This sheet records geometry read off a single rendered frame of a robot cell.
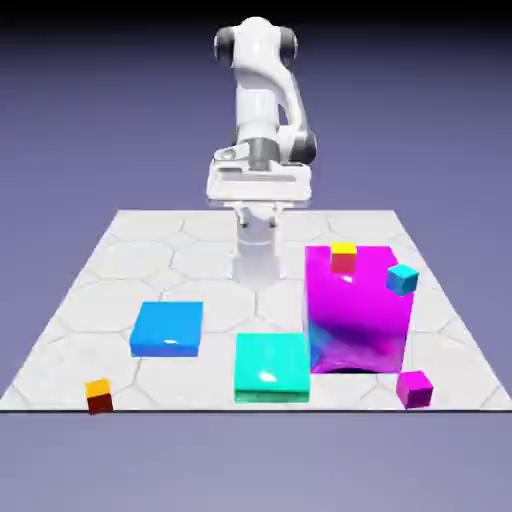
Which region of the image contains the large blue box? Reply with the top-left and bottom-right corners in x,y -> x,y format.
128,300 -> 204,358

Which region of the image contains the small yellow cube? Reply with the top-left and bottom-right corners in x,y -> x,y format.
330,241 -> 358,276

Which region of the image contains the small magenta cube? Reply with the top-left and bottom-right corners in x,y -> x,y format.
395,370 -> 435,411

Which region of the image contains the small orange cube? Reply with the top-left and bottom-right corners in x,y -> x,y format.
84,377 -> 115,416

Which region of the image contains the small cyan cube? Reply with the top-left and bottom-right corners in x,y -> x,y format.
385,263 -> 420,297

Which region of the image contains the large magenta box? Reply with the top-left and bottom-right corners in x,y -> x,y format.
304,245 -> 416,376

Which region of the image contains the large turquoise box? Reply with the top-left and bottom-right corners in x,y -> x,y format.
233,331 -> 312,404

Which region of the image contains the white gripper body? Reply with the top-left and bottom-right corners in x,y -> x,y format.
205,158 -> 313,210

